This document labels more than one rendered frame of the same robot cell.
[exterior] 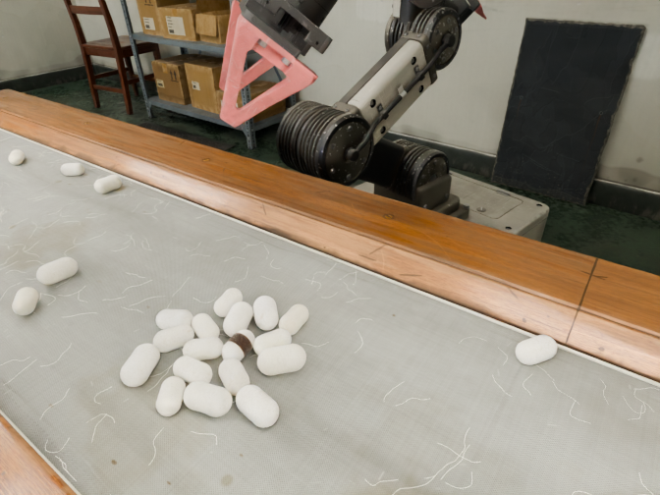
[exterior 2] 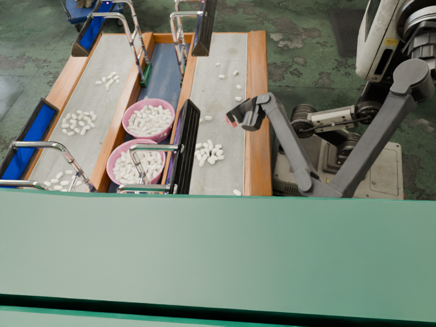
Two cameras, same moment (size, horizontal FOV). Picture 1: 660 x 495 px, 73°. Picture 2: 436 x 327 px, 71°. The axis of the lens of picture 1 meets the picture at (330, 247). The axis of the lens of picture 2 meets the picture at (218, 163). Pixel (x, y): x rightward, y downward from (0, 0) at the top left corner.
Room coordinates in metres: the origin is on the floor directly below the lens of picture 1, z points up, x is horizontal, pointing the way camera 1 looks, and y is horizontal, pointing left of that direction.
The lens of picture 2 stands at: (-0.11, -0.70, 1.86)
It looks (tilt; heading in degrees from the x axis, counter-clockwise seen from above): 54 degrees down; 62
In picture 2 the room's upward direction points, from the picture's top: 5 degrees counter-clockwise
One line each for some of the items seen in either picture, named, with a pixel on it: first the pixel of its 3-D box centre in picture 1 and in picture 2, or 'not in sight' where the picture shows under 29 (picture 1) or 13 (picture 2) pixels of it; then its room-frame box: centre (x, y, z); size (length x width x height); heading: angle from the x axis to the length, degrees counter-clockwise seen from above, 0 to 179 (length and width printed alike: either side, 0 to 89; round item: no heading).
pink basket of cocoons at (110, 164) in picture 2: not in sight; (138, 167); (-0.05, 0.22, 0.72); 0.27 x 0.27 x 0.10
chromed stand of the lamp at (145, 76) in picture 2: not in sight; (123, 45); (0.21, 0.91, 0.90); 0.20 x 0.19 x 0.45; 54
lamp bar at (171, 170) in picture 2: not in sight; (176, 175); (0.02, -0.16, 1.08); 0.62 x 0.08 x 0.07; 54
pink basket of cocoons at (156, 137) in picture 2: not in sight; (150, 122); (0.12, 0.45, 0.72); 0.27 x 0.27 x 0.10
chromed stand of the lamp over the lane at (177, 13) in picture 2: not in sight; (194, 44); (0.53, 0.67, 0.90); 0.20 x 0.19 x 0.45; 54
